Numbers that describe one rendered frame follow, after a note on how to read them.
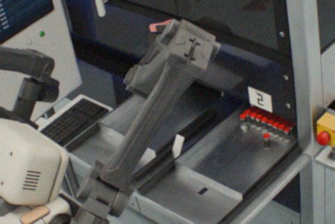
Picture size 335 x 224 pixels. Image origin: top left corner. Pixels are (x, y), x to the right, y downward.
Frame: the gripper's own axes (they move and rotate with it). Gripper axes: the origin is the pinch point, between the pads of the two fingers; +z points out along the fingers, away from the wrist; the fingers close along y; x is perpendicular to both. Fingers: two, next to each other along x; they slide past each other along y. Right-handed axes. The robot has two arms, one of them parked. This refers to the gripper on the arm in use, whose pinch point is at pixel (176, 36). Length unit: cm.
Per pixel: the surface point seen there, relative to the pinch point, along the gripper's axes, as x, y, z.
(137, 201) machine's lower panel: 67, -98, 43
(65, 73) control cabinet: 66, -24, 27
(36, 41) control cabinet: 66, -5, 17
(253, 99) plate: -14.0, -26.0, 9.2
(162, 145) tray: 12.3, -33.4, -4.7
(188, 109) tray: 13.3, -34.5, 17.2
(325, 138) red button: -40, -31, -4
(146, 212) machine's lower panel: 62, -102, 41
